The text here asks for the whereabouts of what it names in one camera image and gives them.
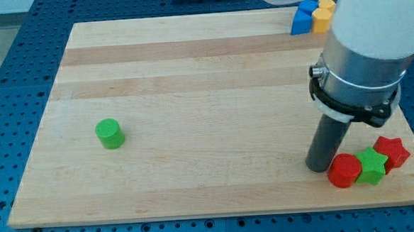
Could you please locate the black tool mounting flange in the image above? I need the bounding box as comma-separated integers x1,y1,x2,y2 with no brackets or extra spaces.
309,63,401,128

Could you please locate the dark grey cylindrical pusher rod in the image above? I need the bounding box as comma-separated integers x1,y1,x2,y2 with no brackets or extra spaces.
305,114,351,172

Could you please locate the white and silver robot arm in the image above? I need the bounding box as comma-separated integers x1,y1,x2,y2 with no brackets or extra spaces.
265,0,414,172

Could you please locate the red star block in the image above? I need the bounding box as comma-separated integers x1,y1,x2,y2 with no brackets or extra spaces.
373,136,410,175

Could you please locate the green star block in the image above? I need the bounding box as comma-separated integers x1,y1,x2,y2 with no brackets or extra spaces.
354,146,388,185

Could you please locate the red cylinder block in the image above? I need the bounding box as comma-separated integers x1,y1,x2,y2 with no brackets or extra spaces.
327,153,362,189

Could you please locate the blue block front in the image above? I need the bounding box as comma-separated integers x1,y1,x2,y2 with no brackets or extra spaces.
291,10,313,35

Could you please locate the blue block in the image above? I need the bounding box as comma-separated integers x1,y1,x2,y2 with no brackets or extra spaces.
291,10,313,35
298,0,319,16

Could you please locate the yellow block front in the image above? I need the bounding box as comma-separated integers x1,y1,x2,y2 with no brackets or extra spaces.
311,8,333,33

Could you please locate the yellow block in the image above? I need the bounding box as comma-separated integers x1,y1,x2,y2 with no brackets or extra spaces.
311,8,333,33
318,0,336,13

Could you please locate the wooden board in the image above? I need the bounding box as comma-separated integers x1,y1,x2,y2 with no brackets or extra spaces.
8,8,414,229

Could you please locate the yellow block rear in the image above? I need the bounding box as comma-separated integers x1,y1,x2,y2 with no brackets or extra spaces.
318,0,336,13

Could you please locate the blue block rear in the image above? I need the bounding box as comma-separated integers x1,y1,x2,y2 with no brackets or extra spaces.
298,0,319,16

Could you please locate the green cylinder block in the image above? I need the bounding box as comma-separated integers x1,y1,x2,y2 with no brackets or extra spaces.
95,118,125,150

